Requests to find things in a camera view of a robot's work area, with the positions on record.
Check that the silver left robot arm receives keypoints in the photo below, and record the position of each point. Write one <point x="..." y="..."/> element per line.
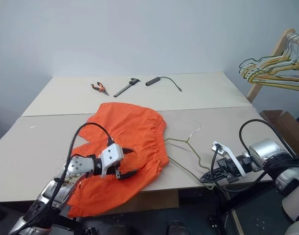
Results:
<point x="78" y="167"/>

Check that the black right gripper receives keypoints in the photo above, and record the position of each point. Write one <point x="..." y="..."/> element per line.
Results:
<point x="230" y="170"/>

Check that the open brown cardboard box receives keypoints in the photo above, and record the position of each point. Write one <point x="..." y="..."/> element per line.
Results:
<point x="283" y="122"/>

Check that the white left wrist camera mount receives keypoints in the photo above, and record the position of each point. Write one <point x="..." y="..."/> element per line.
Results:
<point x="111" y="154"/>

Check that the black table frame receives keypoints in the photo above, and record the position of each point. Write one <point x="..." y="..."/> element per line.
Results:
<point x="237" y="203"/>

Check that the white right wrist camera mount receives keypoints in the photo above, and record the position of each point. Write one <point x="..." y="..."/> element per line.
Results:
<point x="238" y="164"/>

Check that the orange shorts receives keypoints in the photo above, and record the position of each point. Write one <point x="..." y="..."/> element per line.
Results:
<point x="139" y="127"/>

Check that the wooden clothes rack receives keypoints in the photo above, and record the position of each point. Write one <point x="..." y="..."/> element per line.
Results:
<point x="254" y="90"/>

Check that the black caliper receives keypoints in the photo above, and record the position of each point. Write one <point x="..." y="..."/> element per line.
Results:
<point x="126" y="88"/>

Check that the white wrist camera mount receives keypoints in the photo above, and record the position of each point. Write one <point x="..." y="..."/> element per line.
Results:
<point x="111" y="154"/>
<point x="238" y="164"/>

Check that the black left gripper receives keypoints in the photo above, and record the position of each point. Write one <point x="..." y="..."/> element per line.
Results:
<point x="117" y="170"/>

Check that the flat brown cardboard box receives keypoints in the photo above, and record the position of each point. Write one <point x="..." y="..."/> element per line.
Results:
<point x="159" y="199"/>

